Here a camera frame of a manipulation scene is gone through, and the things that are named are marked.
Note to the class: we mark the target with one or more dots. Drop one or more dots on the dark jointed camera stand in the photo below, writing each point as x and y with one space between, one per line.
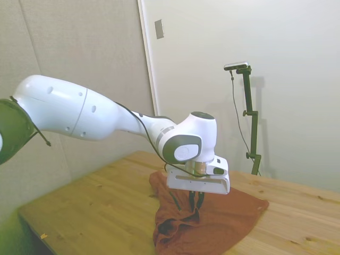
251 101

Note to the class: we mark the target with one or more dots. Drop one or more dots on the grey wall plate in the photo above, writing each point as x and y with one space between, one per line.
159 29

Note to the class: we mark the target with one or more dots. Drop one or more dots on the rust red shorts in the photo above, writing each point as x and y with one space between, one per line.
225 220

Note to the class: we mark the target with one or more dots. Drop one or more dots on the small orange scrap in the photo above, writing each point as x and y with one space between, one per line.
43 235

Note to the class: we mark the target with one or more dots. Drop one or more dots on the grey camera on stand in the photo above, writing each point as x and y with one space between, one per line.
236 66

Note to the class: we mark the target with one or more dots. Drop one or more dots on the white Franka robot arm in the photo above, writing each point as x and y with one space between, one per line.
66 111

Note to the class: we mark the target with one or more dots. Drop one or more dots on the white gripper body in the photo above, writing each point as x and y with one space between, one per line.
196 184

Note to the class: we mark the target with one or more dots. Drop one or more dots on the white door frame trim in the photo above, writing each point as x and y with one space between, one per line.
151 79

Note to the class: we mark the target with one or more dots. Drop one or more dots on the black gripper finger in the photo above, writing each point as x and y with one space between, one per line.
200 199
191 202

